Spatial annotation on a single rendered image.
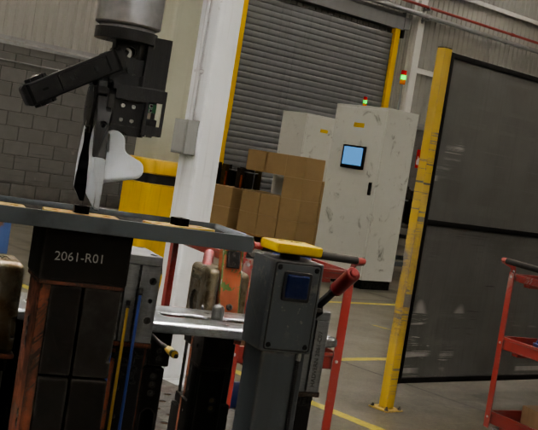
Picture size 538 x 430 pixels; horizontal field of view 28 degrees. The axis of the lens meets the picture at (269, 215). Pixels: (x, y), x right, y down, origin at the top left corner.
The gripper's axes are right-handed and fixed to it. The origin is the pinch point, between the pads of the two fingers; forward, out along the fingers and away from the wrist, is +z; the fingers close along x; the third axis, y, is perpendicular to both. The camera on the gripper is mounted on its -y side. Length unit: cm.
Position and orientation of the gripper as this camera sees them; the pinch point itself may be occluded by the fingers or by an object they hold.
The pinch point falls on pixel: (81, 201)
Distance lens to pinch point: 123.7
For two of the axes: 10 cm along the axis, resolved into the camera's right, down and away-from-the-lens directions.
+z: -1.6, 9.9, 0.5
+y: 9.4, 1.4, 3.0
